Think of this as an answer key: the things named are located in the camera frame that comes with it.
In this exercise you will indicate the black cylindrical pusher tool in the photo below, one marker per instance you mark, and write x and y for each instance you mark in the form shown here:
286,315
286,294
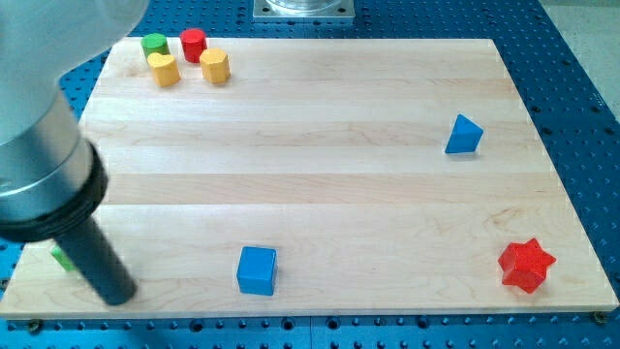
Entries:
90,251

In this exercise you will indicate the green star block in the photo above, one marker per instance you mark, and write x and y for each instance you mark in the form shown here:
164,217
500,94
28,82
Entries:
62,259

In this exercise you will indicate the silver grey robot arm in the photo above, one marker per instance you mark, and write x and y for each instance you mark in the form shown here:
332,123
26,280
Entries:
52,177

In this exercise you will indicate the yellow heart block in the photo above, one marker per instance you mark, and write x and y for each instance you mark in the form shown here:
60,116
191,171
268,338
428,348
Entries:
164,69

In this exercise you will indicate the red star block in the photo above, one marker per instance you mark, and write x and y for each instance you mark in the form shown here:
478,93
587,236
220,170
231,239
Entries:
525,265

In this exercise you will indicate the blue cube block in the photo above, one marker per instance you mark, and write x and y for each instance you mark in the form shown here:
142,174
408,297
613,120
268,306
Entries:
256,271

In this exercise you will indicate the light wooden board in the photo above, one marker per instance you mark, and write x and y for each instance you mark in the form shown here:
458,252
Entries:
331,152

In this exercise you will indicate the green cylinder block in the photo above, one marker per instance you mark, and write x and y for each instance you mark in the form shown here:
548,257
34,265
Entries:
154,43

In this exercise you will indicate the yellow octagon block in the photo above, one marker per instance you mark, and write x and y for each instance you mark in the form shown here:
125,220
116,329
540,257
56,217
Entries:
215,65

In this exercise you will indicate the red cylinder block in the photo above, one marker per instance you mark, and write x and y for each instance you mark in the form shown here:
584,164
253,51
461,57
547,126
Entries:
193,42

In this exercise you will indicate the blue triangle block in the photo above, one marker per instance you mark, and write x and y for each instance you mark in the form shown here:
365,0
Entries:
465,136

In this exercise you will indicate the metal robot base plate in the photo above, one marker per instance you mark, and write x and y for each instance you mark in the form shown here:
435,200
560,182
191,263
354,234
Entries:
302,9

